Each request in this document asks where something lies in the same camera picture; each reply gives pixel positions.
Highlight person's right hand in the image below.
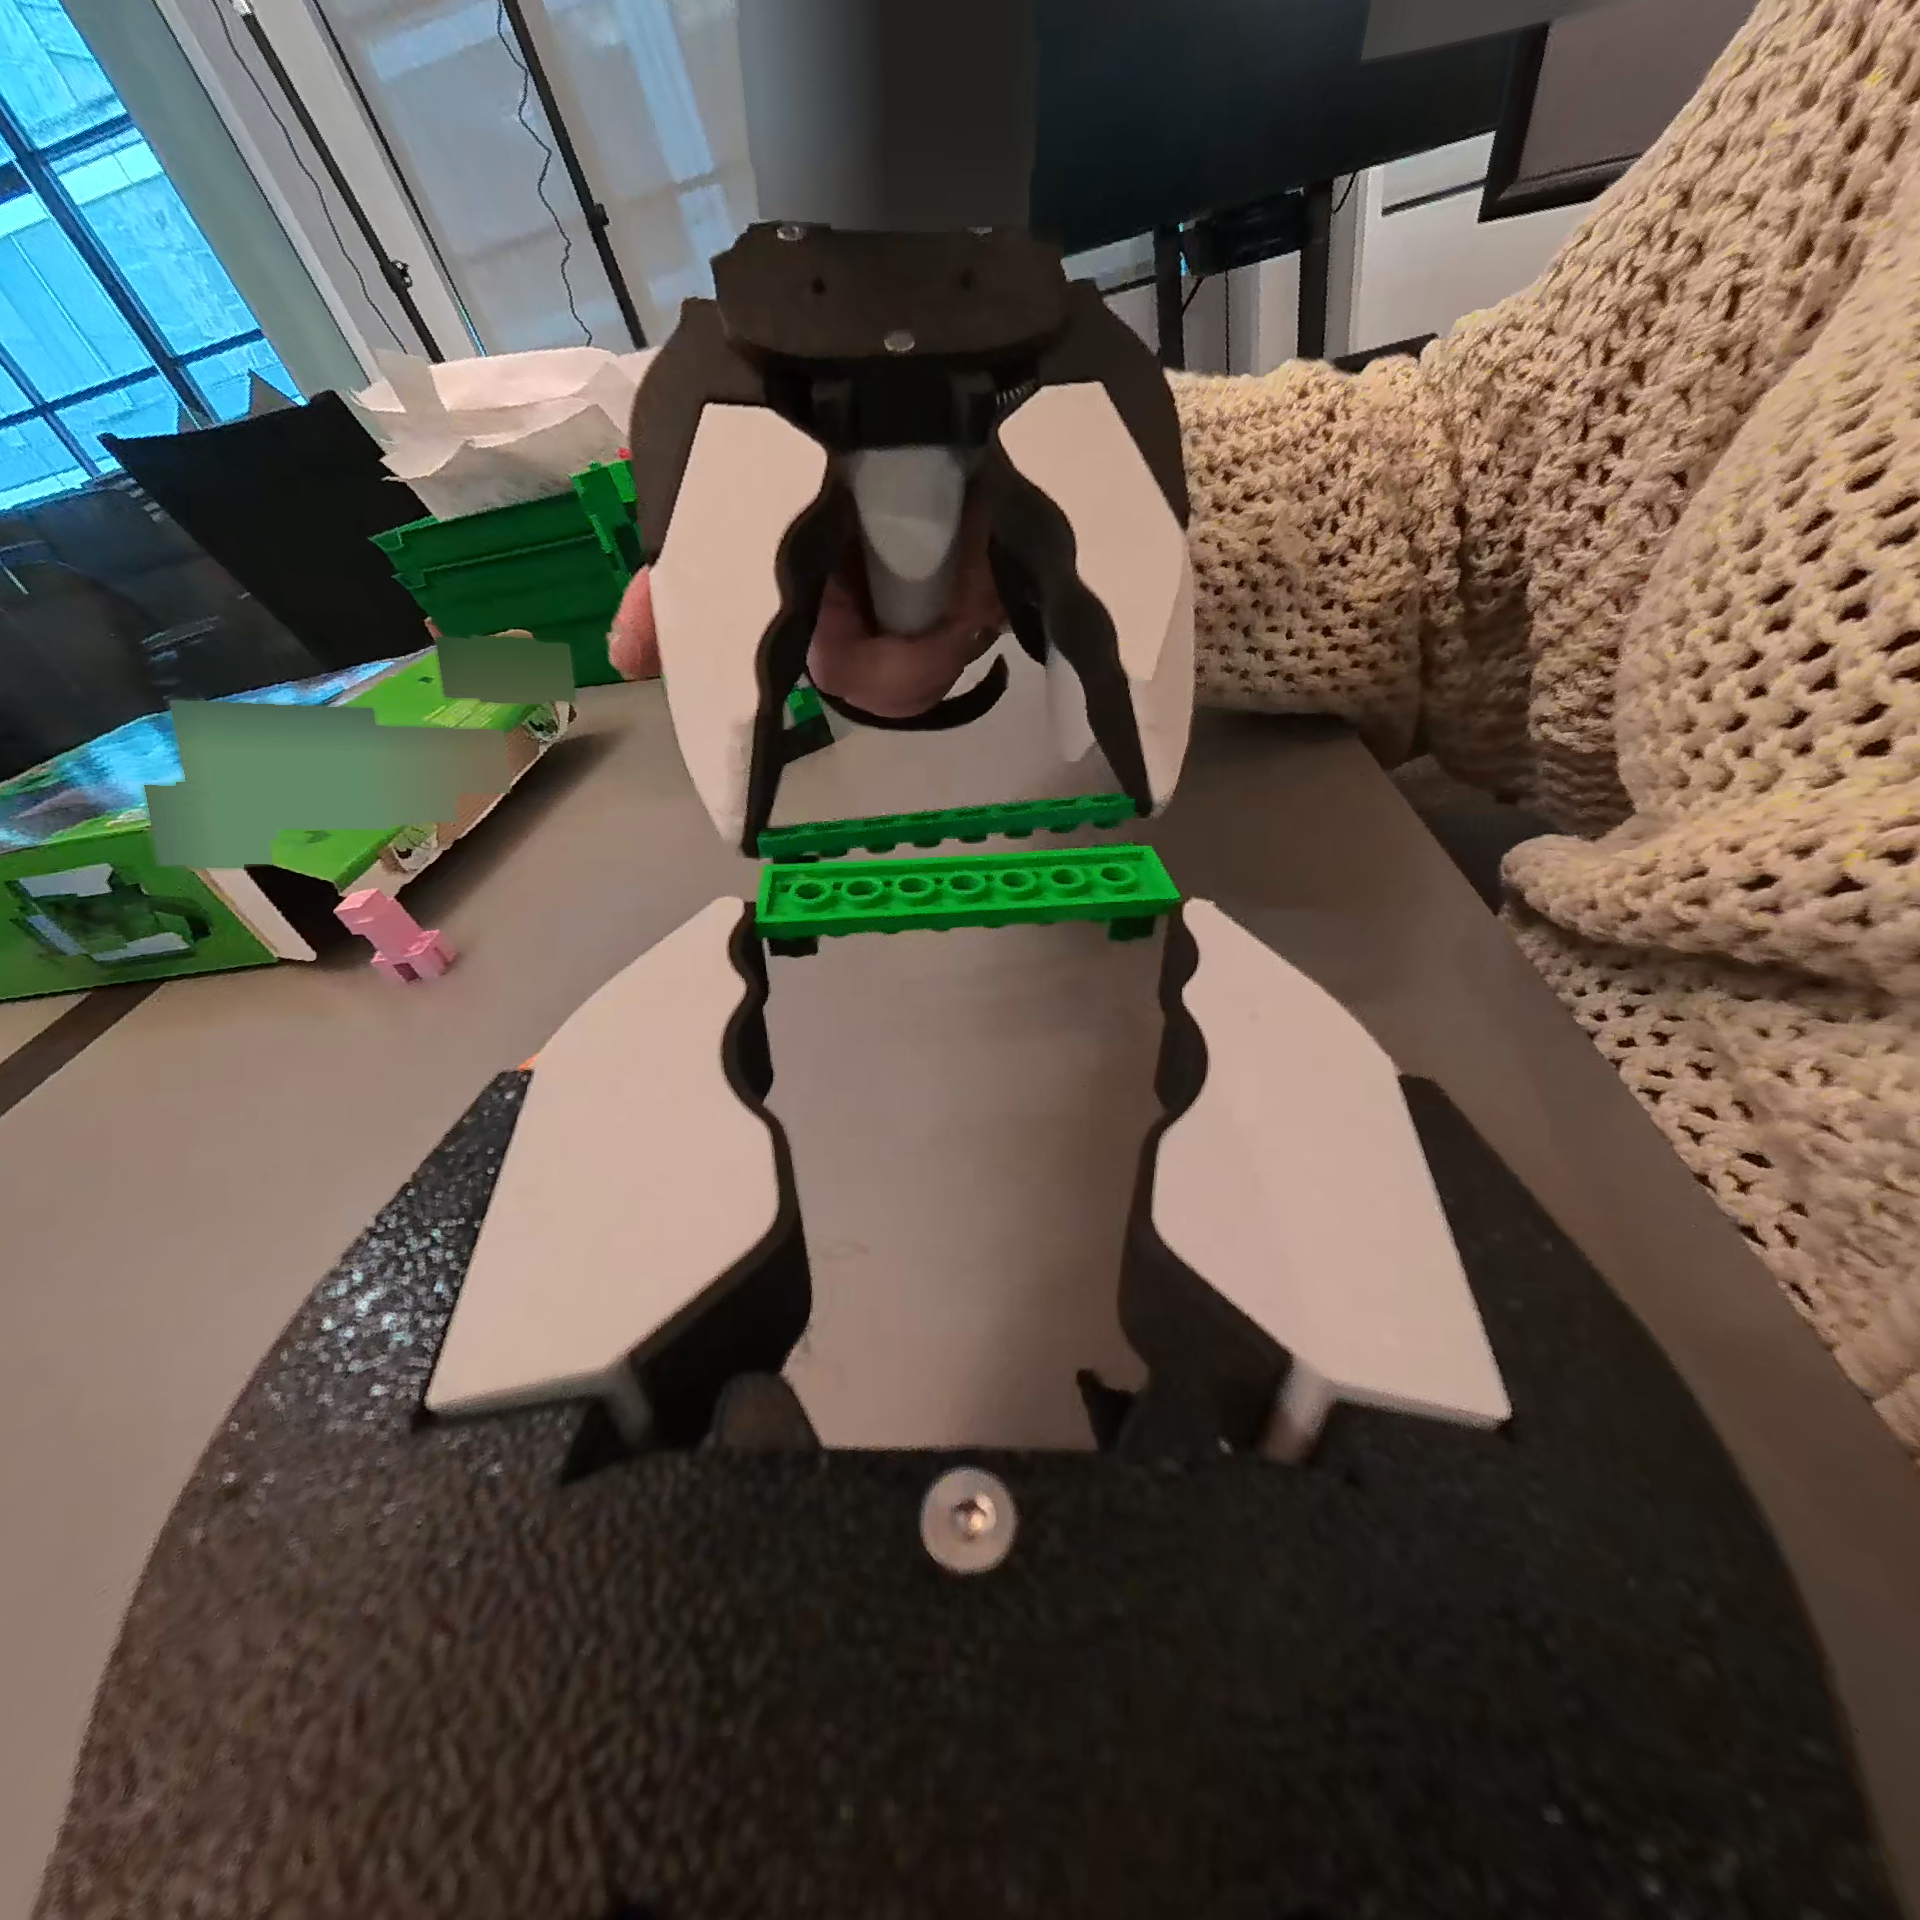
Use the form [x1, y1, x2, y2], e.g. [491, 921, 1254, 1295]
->
[802, 571, 1008, 723]

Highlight tilted dark monitor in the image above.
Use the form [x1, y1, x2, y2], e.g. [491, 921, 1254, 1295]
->
[1476, 0, 1757, 227]

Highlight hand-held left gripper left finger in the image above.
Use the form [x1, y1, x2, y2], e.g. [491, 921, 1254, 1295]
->
[425, 895, 813, 1431]

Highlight white paper bags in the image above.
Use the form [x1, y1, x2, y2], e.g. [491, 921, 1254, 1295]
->
[352, 344, 641, 523]

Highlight green lego box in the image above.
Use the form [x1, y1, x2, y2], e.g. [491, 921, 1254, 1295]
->
[0, 644, 582, 1005]

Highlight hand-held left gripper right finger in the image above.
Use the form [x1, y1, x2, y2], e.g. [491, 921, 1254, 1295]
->
[1121, 901, 1514, 1468]

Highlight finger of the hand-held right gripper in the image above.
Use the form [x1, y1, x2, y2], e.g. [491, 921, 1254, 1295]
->
[988, 384, 1198, 823]
[660, 399, 836, 861]

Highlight narrow green lego plate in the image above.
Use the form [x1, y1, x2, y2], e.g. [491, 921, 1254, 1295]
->
[755, 793, 1139, 863]

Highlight cream knit sweater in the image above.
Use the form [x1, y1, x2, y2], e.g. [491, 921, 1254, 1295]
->
[1501, 450, 1920, 1450]

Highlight wide green lego plate with holes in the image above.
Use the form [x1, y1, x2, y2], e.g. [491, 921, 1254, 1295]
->
[754, 844, 1187, 956]

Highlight pink lego pig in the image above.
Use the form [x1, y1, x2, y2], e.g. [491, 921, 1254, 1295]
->
[331, 889, 455, 989]

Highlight blue-lit window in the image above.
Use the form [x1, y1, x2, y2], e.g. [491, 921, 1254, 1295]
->
[0, 0, 310, 512]

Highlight black flat panel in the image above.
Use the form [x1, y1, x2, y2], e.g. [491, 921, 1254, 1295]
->
[102, 391, 440, 708]

